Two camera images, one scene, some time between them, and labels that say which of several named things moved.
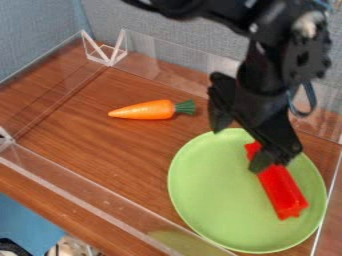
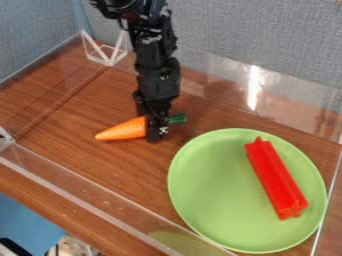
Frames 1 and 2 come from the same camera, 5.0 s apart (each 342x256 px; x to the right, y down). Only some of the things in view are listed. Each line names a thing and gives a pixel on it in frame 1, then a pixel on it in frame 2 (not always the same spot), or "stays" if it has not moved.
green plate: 223,203 stays
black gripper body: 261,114 to 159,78
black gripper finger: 222,116 to 142,103
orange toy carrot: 156,110 to 127,130
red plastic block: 281,186 stays
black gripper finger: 262,161 to 158,108
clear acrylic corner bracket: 102,53 stays
